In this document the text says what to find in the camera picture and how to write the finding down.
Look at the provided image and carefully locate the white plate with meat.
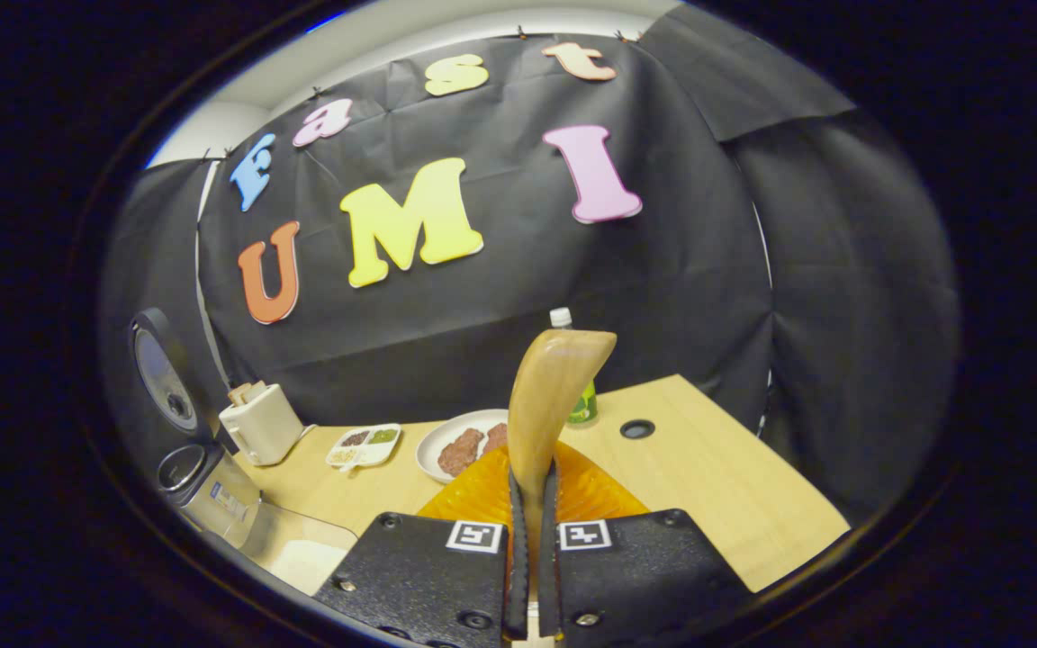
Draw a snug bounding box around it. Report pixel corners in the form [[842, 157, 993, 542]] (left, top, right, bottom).
[[416, 409, 512, 484]]

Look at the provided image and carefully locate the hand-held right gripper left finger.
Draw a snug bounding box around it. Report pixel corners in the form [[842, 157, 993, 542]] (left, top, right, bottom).
[[313, 445, 530, 648]]

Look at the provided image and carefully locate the white compartment dish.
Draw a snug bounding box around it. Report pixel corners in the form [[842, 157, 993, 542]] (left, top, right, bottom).
[[326, 423, 402, 473]]

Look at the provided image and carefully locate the black silver rice cooker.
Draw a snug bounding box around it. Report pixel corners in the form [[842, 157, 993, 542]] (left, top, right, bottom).
[[127, 307, 266, 552]]

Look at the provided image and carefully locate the black backdrop cloth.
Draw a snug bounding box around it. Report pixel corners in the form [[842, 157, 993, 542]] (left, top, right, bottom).
[[100, 4, 960, 523]]

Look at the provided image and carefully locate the green drink bottle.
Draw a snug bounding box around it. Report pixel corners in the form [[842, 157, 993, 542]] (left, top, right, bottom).
[[549, 307, 599, 428]]

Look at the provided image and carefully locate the wooden spoon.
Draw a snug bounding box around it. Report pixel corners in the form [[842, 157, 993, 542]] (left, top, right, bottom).
[[508, 328, 618, 577]]

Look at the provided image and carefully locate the white toaster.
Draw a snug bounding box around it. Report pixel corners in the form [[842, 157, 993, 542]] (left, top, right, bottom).
[[218, 380, 305, 467]]

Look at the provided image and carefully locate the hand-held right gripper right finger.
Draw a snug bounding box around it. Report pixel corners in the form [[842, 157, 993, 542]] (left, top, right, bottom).
[[537, 441, 753, 644]]

